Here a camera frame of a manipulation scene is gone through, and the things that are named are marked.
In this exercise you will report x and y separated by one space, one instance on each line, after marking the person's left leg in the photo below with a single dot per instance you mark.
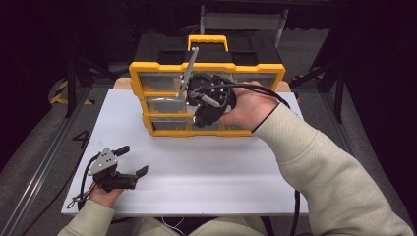
154 227

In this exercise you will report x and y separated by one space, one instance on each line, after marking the person's leg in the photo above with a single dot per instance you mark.
154 227
229 227

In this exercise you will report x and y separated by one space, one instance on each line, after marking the grey metal stand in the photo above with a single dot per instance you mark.
242 21

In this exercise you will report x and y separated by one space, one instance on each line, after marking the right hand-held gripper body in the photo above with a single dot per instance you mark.
226 98

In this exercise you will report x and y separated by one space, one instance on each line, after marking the set of transparent organizer drawers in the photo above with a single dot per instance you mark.
160 82

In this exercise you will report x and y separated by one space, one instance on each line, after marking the yellow black storage organizer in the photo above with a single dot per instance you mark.
255 52

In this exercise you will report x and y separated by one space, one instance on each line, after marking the aluminium floor rail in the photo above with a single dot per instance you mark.
341 131
42 167

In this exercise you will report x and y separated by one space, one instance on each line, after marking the yellow black floor tape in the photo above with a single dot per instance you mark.
59 95

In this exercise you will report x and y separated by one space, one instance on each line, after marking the person's right leg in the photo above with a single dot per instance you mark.
229 227

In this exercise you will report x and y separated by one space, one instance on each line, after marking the black tripod stand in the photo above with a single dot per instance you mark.
339 91
70 85

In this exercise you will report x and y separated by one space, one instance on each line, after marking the person's left hand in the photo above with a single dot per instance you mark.
105 197

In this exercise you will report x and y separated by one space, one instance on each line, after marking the person's right hand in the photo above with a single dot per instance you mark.
252 108

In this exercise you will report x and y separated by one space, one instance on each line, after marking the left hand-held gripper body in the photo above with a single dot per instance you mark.
104 162

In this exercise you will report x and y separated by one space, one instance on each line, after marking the black wrist band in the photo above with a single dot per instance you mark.
266 118

